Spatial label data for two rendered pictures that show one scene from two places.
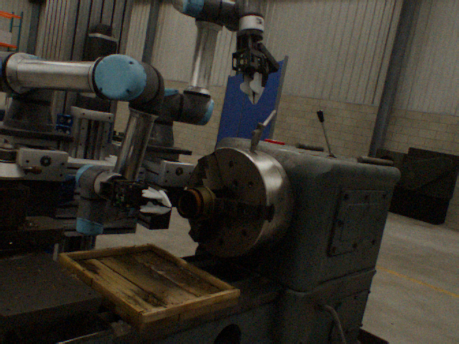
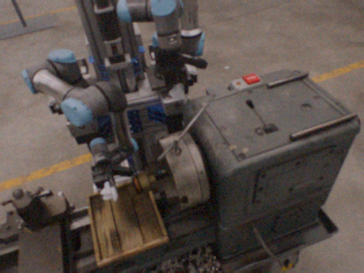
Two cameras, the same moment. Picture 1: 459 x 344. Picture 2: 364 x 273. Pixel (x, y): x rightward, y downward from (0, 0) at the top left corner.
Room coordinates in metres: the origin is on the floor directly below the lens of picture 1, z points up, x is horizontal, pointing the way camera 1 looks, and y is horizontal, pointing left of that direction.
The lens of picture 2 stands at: (0.58, -0.51, 2.08)
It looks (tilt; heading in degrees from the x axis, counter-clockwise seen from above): 45 degrees down; 34
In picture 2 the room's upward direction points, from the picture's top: 7 degrees counter-clockwise
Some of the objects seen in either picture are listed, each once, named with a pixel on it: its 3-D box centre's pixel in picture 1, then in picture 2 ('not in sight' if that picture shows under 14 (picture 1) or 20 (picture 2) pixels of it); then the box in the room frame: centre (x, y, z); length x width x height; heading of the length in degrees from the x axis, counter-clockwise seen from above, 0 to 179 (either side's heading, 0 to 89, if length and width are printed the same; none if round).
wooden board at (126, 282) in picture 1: (147, 278); (125, 217); (1.04, 0.15, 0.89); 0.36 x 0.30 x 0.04; 49
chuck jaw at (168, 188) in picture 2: (241, 208); (168, 192); (1.13, -0.05, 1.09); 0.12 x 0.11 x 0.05; 49
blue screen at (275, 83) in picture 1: (238, 130); not in sight; (8.16, -0.04, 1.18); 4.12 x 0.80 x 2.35; 13
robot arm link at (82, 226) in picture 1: (95, 213); (108, 162); (1.22, 0.36, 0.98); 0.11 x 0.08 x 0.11; 164
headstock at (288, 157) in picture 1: (301, 204); (261, 142); (1.56, -0.28, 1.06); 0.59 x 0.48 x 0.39; 139
